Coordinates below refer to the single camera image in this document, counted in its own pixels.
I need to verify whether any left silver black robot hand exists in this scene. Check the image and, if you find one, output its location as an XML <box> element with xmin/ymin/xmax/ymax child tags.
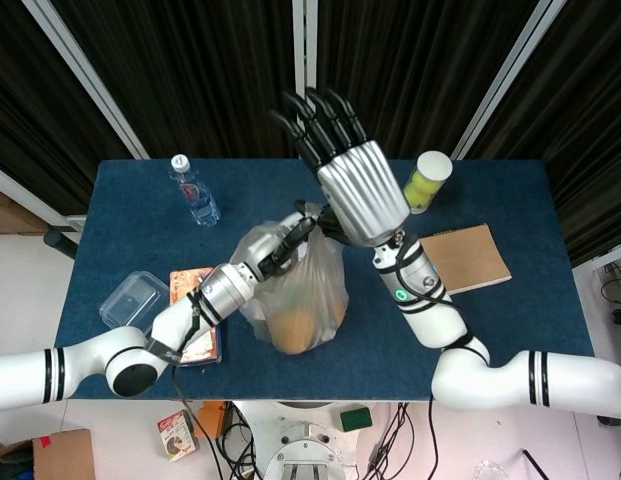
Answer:
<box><xmin>229</xmin><ymin>199</ymin><xmax>325</xmax><ymax>289</ymax></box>

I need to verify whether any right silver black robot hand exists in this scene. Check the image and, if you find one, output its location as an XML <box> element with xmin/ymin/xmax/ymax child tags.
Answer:
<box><xmin>267</xmin><ymin>87</ymin><xmax>412</xmax><ymax>249</ymax></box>

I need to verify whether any translucent plastic bag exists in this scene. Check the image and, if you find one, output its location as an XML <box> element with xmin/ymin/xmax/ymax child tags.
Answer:
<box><xmin>229</xmin><ymin>202</ymin><xmax>351</xmax><ymax>357</ymax></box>

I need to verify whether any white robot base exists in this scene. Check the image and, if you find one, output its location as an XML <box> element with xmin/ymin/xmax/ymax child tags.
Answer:
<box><xmin>234</xmin><ymin>399</ymin><xmax>362</xmax><ymax>480</ymax></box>

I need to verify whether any yellow tennis ball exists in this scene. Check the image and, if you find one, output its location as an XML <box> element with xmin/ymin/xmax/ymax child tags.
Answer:
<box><xmin>412</xmin><ymin>168</ymin><xmax>445</xmax><ymax>197</ymax></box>
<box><xmin>404</xmin><ymin>182</ymin><xmax>436</xmax><ymax>212</ymax></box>

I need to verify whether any clear tennis ball tube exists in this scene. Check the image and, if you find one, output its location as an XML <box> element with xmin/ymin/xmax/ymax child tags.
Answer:
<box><xmin>402</xmin><ymin>149</ymin><xmax>454</xmax><ymax>216</ymax></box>

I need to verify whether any clear plastic water bottle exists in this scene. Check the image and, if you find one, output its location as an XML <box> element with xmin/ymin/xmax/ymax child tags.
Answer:
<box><xmin>168</xmin><ymin>153</ymin><xmax>223</xmax><ymax>228</ymax></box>

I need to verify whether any orange round fruit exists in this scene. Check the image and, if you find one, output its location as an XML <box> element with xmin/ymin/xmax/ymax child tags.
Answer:
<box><xmin>267</xmin><ymin>304</ymin><xmax>349</xmax><ymax>356</ymax></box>

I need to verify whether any orange blue cookie box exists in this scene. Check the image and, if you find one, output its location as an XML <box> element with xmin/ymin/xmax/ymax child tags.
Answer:
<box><xmin>168</xmin><ymin>267</ymin><xmax>224</xmax><ymax>369</ymax></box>

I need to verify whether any brown cover notebook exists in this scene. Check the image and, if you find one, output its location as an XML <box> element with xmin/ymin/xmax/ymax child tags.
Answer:
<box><xmin>418</xmin><ymin>223</ymin><xmax>513</xmax><ymax>297</ymax></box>

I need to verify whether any clear plastic food container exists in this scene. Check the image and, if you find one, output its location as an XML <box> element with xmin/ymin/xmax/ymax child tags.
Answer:
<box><xmin>98</xmin><ymin>271</ymin><xmax>172</xmax><ymax>332</ymax></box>

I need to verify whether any orange plastic box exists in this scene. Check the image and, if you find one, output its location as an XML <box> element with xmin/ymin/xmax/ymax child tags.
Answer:
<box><xmin>192</xmin><ymin>402</ymin><xmax>232</xmax><ymax>442</ymax></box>

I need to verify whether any black pleated curtain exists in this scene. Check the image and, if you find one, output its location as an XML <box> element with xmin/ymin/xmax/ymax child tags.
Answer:
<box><xmin>0</xmin><ymin>0</ymin><xmax>621</xmax><ymax>267</ymax></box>

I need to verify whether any green block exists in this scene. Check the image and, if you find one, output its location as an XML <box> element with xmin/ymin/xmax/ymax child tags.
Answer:
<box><xmin>338</xmin><ymin>405</ymin><xmax>374</xmax><ymax>433</ymax></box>

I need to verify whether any blue table cloth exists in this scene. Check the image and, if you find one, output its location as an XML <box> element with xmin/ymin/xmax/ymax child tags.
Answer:
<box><xmin>54</xmin><ymin>158</ymin><xmax>596</xmax><ymax>402</ymax></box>

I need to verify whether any black round table foot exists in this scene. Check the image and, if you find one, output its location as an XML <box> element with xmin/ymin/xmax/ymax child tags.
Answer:
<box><xmin>43</xmin><ymin>229</ymin><xmax>80</xmax><ymax>260</ymax></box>

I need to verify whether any small red snack box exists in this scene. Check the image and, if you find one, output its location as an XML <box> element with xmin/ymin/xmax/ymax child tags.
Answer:
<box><xmin>156</xmin><ymin>409</ymin><xmax>199</xmax><ymax>463</ymax></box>

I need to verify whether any brown cardboard box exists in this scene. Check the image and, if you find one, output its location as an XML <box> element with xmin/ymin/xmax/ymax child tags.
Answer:
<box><xmin>31</xmin><ymin>428</ymin><xmax>97</xmax><ymax>480</ymax></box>

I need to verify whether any grey aluminium frame post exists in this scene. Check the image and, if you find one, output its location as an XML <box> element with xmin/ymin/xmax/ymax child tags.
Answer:
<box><xmin>451</xmin><ymin>0</ymin><xmax>559</xmax><ymax>161</ymax></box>
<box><xmin>21</xmin><ymin>0</ymin><xmax>150</xmax><ymax>161</ymax></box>
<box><xmin>291</xmin><ymin>0</ymin><xmax>319</xmax><ymax>97</ymax></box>

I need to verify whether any black floor cable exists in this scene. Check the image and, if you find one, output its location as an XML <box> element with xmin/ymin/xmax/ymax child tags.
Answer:
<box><xmin>365</xmin><ymin>401</ymin><xmax>438</xmax><ymax>480</ymax></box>
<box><xmin>212</xmin><ymin>399</ymin><xmax>265</xmax><ymax>480</ymax></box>

